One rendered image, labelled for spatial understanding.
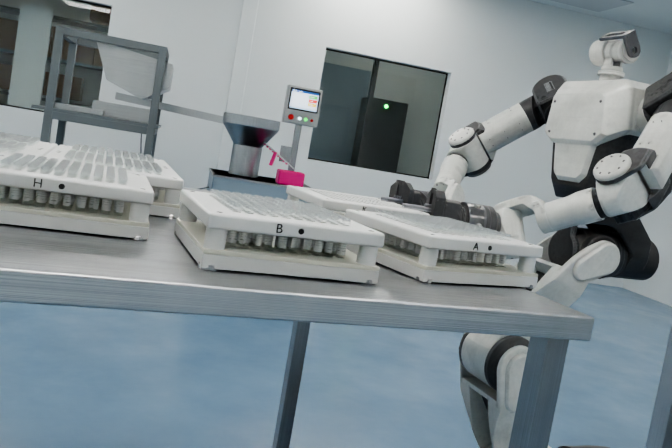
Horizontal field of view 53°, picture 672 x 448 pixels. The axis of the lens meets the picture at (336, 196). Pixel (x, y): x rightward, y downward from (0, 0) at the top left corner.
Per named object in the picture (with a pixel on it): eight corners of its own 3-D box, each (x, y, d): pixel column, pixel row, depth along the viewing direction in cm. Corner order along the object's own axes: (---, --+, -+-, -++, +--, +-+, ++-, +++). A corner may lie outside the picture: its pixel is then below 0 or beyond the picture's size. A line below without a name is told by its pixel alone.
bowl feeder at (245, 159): (215, 173, 411) (225, 111, 409) (213, 168, 446) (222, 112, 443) (294, 185, 423) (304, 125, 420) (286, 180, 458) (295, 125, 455)
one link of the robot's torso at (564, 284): (476, 382, 178) (584, 250, 186) (517, 410, 162) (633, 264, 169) (441, 347, 173) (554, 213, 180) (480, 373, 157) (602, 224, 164)
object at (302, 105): (273, 179, 441) (289, 84, 437) (271, 178, 451) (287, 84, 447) (308, 185, 447) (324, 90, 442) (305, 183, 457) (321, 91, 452)
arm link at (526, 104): (528, 127, 201) (571, 105, 199) (539, 142, 194) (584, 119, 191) (514, 97, 195) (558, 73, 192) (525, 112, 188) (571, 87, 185)
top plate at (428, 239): (428, 249, 101) (431, 235, 101) (343, 219, 122) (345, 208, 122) (542, 258, 114) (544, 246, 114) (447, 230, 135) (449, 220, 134)
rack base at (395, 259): (422, 281, 101) (425, 266, 101) (338, 246, 122) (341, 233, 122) (536, 287, 114) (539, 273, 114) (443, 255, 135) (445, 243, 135)
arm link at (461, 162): (427, 175, 186) (445, 138, 200) (443, 204, 190) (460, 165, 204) (461, 166, 180) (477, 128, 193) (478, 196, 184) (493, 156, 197)
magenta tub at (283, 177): (277, 184, 407) (279, 169, 406) (274, 182, 419) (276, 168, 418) (303, 188, 411) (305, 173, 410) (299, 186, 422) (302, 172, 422)
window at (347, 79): (304, 159, 694) (323, 46, 685) (303, 159, 695) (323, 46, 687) (429, 180, 726) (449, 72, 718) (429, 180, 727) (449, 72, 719)
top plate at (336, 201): (380, 206, 166) (381, 198, 166) (429, 223, 143) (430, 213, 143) (285, 193, 157) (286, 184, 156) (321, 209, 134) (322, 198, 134)
